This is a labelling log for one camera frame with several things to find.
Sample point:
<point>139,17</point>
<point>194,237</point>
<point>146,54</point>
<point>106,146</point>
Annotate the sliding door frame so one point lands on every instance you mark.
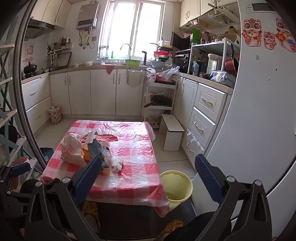
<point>22,92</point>

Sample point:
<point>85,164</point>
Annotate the white tote bag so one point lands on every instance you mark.
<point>135,77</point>

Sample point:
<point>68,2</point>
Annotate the grey shoe rack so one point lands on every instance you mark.
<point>9,143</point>

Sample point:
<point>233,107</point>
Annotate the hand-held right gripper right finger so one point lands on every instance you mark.
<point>208,178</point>

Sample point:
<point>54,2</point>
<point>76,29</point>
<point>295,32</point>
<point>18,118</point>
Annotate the white electric water boiler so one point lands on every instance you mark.
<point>214,63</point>

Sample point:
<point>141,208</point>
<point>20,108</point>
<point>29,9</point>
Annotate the silver water heater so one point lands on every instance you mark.
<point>87,16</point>

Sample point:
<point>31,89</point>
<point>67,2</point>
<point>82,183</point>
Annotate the long orange peel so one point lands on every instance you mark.
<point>85,155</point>

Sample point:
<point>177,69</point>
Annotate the crumpled white tissue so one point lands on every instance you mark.
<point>117,165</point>

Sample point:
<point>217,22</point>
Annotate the pink cloth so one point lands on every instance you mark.
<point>109,69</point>

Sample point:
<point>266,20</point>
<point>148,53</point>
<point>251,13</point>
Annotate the white and red plastic bag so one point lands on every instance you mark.
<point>150,74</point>

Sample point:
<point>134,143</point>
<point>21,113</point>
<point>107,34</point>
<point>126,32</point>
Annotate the small lion dance sticker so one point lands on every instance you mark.
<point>269,40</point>

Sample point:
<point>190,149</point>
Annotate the white panelled drawer cabinet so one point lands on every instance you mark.
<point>205,111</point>

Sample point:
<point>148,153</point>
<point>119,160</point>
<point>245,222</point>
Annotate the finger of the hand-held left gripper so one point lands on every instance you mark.
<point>22,167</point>

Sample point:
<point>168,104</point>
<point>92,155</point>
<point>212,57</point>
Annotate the white refrigerator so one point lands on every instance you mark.
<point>254,104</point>

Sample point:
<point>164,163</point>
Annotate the floral slipper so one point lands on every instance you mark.
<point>172,228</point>
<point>90,213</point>

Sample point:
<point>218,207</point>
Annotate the black countertop appliance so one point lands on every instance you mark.
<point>181,62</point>

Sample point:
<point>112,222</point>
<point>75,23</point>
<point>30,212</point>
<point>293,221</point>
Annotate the green cutting board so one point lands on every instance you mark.
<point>196,36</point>

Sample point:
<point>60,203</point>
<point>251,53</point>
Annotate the pink wall sticker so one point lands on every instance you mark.
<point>28,52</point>

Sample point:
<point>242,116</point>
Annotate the red flat packet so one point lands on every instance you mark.
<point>108,138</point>

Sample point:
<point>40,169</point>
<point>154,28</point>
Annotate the white storage trolley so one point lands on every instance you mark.
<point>161,84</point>

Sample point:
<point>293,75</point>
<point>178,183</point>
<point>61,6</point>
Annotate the blue packet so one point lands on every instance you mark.
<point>218,76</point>

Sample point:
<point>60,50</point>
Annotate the white base cabinets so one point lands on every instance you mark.
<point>92,90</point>

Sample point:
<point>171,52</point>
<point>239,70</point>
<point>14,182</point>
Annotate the black tray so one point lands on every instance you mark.
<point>64,59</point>

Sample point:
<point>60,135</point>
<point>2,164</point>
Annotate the dark wok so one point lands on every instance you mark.
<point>160,100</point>

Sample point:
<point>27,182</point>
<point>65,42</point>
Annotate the red saucepan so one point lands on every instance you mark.
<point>231,64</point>

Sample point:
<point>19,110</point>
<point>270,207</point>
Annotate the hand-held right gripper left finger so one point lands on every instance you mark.
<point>89,178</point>

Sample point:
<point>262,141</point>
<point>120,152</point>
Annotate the black cooking pot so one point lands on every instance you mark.
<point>30,69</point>

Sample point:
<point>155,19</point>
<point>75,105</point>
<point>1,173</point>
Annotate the white bowl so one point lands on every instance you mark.
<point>87,62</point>

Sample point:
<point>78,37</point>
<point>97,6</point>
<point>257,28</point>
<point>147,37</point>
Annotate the white wall cabinets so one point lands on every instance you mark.
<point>53,11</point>
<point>192,10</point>

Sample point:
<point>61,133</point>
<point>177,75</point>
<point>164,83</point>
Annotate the range hood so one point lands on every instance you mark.
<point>39,26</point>

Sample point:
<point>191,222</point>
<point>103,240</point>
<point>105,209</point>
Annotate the yellow plastic bucket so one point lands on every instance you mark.
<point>178,197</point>

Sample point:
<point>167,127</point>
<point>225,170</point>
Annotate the stack of bowls and basins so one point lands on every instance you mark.
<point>160,55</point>

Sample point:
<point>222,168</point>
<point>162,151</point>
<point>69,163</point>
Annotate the kitchen window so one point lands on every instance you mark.
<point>131,27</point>

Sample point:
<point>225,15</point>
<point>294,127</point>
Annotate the floral waste bin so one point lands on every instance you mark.
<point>55,115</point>

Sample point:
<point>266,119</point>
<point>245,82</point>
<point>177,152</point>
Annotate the white step stool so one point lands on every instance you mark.
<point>172,129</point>

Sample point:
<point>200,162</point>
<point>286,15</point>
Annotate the clear plastic bag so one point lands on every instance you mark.
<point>167,73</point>

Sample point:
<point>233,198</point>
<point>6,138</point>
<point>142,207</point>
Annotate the chrome faucet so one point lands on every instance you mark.
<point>126,46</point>

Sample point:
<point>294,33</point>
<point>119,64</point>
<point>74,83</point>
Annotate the green basin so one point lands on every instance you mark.
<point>132,62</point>

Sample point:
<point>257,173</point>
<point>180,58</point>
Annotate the black microwave oven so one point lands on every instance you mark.
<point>179,40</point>

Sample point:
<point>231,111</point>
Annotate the white metal counter rack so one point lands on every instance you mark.
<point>208,46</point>

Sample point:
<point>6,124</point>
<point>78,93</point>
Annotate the red checkered tablecloth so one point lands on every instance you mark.
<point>136,162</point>

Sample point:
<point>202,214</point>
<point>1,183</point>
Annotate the wall utensil rack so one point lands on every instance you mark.
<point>55,48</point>

